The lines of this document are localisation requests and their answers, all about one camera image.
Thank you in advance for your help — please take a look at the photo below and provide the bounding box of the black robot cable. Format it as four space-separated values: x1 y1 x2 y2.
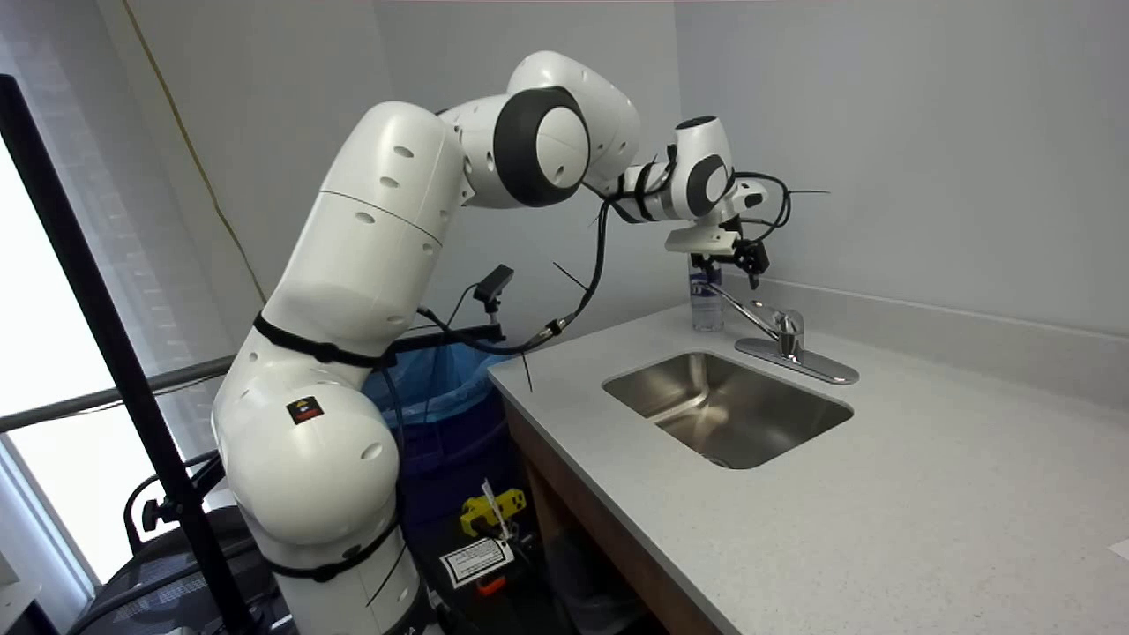
416 168 797 361

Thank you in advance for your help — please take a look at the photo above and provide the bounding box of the white labelled box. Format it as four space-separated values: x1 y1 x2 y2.
438 537 518 594

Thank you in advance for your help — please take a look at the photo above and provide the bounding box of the clear smartwater bottle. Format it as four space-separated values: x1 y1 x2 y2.
689 255 726 334

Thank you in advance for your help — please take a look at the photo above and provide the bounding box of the bin with blue bag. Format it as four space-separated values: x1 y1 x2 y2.
363 326 526 559

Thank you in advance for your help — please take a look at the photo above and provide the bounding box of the stainless steel sink basin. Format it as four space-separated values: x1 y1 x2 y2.
598 349 856 474

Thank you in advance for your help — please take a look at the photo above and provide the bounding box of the black slanted pole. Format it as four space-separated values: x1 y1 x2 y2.
0 70 258 635

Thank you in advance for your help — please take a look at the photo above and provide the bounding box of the grey window rail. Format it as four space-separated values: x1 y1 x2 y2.
0 352 237 439

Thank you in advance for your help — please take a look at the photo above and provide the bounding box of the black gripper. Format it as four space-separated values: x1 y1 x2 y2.
717 237 774 292

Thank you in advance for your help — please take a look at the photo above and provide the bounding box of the black cart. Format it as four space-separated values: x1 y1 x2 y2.
62 456 296 635

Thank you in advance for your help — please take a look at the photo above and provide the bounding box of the wooden counter cabinet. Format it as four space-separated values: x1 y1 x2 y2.
502 403 720 635

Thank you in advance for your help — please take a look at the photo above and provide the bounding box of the chrome sink faucet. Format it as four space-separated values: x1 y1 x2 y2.
723 292 863 389

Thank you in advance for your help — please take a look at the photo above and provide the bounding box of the yellow tool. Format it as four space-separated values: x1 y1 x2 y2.
456 482 529 544

